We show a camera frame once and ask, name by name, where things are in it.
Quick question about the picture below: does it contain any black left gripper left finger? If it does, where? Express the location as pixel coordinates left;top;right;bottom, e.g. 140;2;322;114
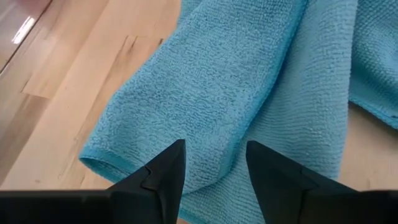
0;139;187;224

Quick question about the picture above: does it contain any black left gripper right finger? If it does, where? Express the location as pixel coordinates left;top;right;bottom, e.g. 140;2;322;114
246;140;398;224

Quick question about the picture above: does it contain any turquoise microfibre cloth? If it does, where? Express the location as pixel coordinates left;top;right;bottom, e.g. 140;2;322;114
79;0;398;224

